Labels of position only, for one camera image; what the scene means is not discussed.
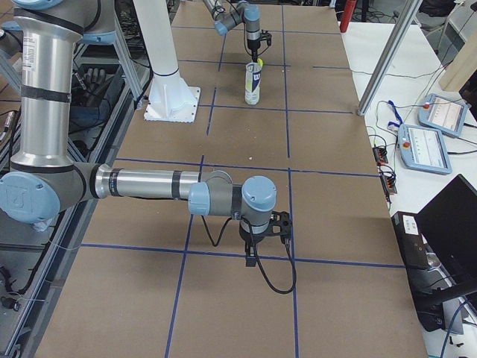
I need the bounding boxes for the clear tennis ball can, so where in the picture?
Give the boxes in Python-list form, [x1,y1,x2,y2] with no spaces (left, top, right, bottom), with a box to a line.
[244,62,262,105]

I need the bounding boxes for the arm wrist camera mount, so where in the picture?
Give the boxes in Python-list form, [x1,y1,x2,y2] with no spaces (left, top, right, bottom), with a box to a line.
[269,211,293,242]

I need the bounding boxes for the blue lanyard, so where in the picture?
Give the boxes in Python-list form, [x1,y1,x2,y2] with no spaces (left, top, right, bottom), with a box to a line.
[385,99,402,131]

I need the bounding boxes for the black monitor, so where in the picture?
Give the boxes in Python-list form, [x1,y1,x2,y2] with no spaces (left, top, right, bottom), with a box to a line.
[415,174,476,279]

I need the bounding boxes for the near teach pendant tablet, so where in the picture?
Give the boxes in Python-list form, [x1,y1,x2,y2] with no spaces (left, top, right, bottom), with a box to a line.
[398,124,452,175]

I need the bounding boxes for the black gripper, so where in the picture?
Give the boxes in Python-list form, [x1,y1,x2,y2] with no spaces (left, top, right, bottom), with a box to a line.
[247,38,260,63]

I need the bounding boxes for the teach pendant tablet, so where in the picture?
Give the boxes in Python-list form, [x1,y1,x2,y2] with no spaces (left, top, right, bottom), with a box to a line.
[417,93,469,138]
[398,124,452,175]

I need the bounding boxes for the black computer box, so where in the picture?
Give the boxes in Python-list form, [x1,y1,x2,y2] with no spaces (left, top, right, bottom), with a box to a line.
[391,211,441,271]

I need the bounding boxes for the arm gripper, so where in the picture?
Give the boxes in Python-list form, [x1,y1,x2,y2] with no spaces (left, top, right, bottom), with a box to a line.
[239,220,276,246]

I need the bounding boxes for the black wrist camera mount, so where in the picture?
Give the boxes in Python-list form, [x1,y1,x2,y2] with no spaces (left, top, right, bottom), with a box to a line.
[260,30,272,47]

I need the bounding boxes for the red cylinder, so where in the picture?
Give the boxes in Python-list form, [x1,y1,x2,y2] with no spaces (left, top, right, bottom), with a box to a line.
[340,0,357,34]

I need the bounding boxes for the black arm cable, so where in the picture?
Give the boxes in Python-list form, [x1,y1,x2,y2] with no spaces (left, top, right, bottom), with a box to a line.
[200,215,297,294]

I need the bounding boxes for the aluminium frame post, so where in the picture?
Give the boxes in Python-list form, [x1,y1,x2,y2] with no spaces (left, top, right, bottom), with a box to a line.
[357,0,422,116]

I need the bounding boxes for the far teach pendant tablet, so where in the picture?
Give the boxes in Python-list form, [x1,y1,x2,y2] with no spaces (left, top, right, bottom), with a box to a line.
[417,93,469,138]

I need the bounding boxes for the white pedestal column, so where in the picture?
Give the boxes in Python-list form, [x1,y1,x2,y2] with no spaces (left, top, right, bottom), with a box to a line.
[134,0,200,123]

